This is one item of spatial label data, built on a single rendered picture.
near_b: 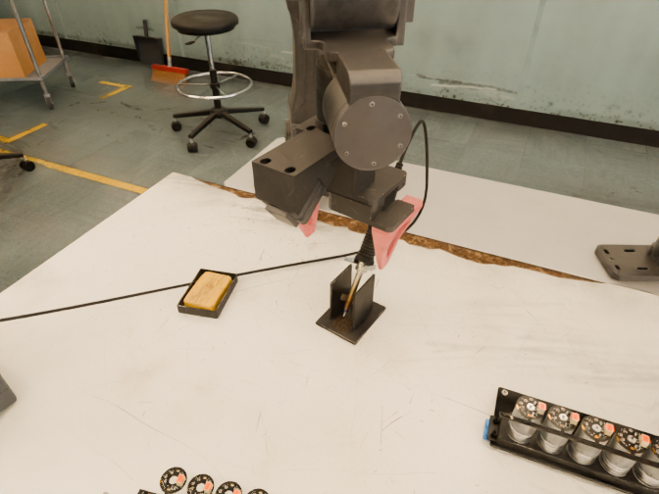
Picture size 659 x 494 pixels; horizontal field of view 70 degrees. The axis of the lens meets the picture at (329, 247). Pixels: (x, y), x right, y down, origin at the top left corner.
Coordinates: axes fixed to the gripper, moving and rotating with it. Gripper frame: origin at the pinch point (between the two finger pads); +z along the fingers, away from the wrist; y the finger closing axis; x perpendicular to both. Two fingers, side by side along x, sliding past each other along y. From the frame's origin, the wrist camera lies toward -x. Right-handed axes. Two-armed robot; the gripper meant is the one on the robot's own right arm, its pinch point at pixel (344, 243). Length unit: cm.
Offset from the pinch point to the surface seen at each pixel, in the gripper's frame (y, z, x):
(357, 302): 1.8, 8.2, 0.2
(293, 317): -6.0, 13.2, -2.5
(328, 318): -2.1, 12.8, -0.4
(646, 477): 33.5, 10.1, -1.8
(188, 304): -17.9, 12.0, -9.3
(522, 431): 23.0, 9.3, -4.3
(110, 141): -222, 89, 96
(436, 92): -91, 78, 243
